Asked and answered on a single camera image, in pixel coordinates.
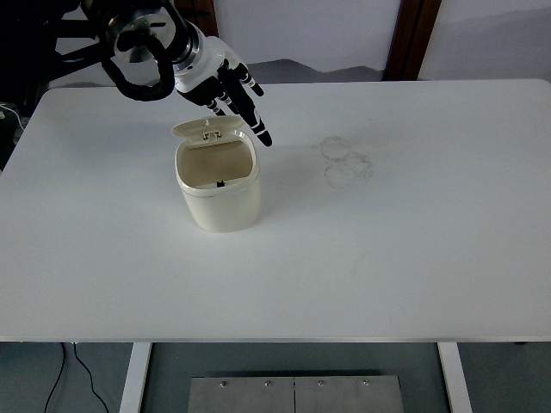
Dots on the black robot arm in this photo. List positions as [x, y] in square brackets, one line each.
[129, 26]

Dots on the cream plastic trash bin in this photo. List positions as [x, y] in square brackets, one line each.
[221, 206]

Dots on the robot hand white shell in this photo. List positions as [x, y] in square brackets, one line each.
[202, 69]

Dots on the white table leg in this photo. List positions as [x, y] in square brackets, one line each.
[135, 378]
[454, 378]

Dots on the grey metal plate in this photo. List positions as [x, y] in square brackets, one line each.
[241, 398]
[348, 398]

